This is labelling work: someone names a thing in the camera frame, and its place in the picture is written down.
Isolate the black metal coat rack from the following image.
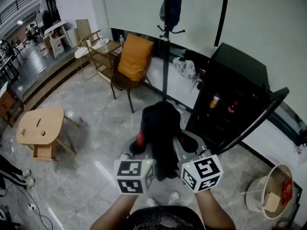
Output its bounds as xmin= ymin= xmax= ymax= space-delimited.
xmin=145 ymin=0 xmax=186 ymax=103

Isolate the gold frame chair white seat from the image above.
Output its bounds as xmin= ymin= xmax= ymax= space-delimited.
xmin=74 ymin=29 xmax=102 ymax=81

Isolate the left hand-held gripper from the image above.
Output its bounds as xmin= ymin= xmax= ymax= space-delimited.
xmin=113 ymin=138 xmax=157 ymax=195

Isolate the orange cushion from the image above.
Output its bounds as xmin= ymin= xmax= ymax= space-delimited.
xmin=117 ymin=33 xmax=154 ymax=82

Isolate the small cola bottle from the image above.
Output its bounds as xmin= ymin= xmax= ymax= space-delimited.
xmin=227 ymin=101 xmax=239 ymax=114

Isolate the red packet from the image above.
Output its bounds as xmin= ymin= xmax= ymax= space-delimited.
xmin=281 ymin=178 xmax=294 ymax=206

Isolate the leaning wooden board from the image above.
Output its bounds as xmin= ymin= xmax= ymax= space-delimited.
xmin=75 ymin=19 xmax=94 ymax=42

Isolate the wooden shelf cart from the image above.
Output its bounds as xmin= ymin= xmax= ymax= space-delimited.
xmin=86 ymin=39 xmax=123 ymax=83

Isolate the beige round bin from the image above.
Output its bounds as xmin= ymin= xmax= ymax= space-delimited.
xmin=245 ymin=163 xmax=295 ymax=219

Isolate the light wooden stool table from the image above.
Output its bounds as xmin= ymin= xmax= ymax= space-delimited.
xmin=16 ymin=106 xmax=80 ymax=162

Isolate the navy baseball cap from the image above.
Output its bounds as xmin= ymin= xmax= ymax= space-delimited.
xmin=159 ymin=0 xmax=182 ymax=33

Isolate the white oval dish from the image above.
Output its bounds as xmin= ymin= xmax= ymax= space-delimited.
xmin=92 ymin=38 xmax=110 ymax=50

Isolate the person's left white shoe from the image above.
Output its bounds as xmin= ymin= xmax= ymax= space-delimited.
xmin=146 ymin=196 xmax=159 ymax=207

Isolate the brown wooden cabinet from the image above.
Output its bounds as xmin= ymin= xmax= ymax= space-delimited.
xmin=0 ymin=81 xmax=24 ymax=128

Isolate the person's right white shoe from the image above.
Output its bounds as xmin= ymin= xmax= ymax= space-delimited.
xmin=167 ymin=191 xmax=180 ymax=205

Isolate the orange drink can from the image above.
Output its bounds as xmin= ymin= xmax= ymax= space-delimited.
xmin=209 ymin=93 xmax=221 ymax=109

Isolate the brown round chair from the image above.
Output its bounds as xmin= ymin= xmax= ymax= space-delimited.
xmin=110 ymin=49 xmax=154 ymax=114

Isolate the black curved metal bar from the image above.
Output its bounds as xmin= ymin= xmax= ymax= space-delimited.
xmin=213 ymin=0 xmax=230 ymax=48

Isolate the wooden step platform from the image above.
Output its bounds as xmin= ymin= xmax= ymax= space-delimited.
xmin=9 ymin=54 xmax=91 ymax=113

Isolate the person's right forearm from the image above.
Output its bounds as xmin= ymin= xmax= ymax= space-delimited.
xmin=194 ymin=189 xmax=237 ymax=230

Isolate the person's white shoe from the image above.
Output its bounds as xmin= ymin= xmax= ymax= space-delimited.
xmin=167 ymin=191 xmax=180 ymax=205
xmin=146 ymin=196 xmax=159 ymax=207

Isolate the large water jug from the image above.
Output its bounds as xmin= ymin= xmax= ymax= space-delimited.
xmin=37 ymin=41 xmax=49 ymax=57

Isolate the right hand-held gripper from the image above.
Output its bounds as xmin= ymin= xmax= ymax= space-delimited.
xmin=172 ymin=130 xmax=224 ymax=194

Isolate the person's black printed shirt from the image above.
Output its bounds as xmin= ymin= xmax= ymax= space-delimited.
xmin=126 ymin=205 xmax=206 ymax=230

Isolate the white patterned bag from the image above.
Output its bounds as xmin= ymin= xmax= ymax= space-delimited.
xmin=172 ymin=56 xmax=198 ymax=81

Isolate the small cardboard box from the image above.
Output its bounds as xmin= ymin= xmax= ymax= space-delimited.
xmin=264 ymin=191 xmax=281 ymax=213

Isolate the white table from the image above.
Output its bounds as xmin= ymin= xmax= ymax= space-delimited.
xmin=44 ymin=20 xmax=74 ymax=49

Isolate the clear plastic water bottle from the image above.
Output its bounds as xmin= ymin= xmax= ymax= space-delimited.
xmin=100 ymin=37 xmax=109 ymax=53

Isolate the black garment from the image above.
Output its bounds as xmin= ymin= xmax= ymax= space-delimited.
xmin=129 ymin=101 xmax=200 ymax=182

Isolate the black cabinet with door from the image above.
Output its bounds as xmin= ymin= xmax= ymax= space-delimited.
xmin=186 ymin=42 xmax=290 ymax=156

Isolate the black bundle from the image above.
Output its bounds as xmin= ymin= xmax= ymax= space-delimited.
xmin=183 ymin=48 xmax=209 ymax=66

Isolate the person's left forearm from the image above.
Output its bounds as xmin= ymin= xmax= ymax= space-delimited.
xmin=90 ymin=193 xmax=140 ymax=230

